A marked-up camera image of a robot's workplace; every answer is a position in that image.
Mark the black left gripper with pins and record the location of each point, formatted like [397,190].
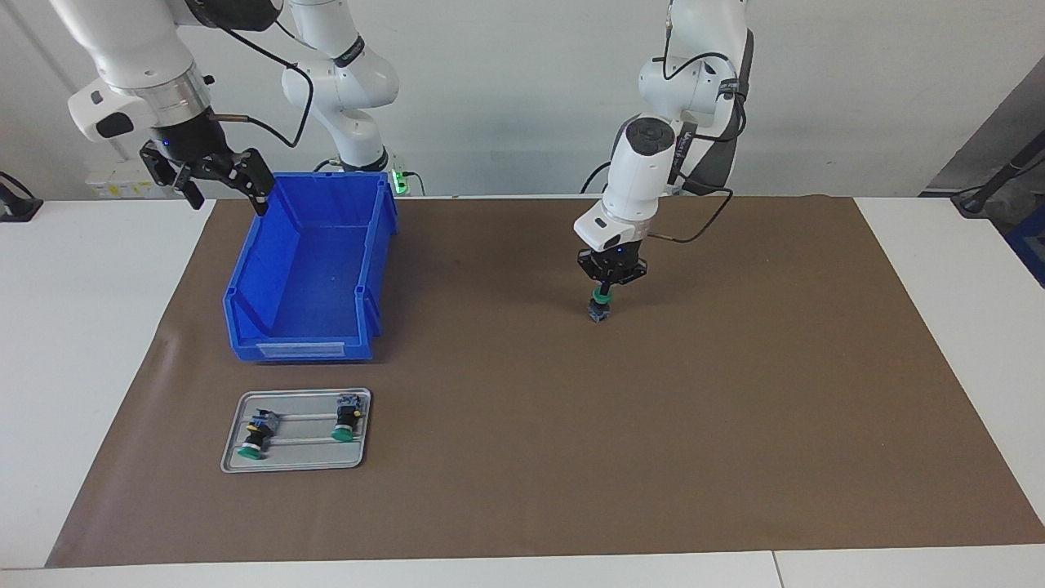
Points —
[612,265]

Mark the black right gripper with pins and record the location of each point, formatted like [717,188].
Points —
[192,140]

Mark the green push button switch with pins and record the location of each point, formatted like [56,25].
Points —
[600,309]
[347,418]
[257,437]

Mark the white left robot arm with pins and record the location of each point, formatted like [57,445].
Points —
[645,171]

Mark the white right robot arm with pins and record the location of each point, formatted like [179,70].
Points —
[131,57]

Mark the brown paper table mat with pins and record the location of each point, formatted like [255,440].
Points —
[653,425]

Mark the blue plastic storage bin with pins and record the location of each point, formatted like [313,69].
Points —
[310,278]

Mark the silver metal tray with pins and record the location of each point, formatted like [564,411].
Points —
[302,457]

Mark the grey partition panel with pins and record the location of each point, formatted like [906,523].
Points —
[980,155]

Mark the black stand pole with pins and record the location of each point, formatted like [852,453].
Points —
[992,188]

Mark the blue crate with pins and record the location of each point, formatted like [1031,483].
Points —
[1030,257]

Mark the white wall socket box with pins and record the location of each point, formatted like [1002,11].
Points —
[122,186]

